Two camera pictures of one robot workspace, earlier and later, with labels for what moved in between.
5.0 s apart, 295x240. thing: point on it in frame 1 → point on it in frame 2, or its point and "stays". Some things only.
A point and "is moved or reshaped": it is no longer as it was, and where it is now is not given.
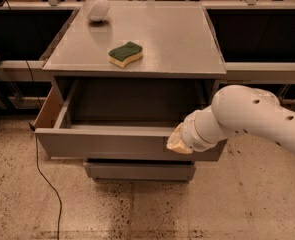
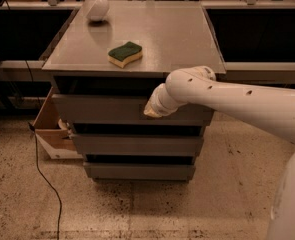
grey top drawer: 127,119 is moved or reshaped
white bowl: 100,8 stays
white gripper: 191,136 → 156,105
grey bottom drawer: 140,171 stays
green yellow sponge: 125,54 stays
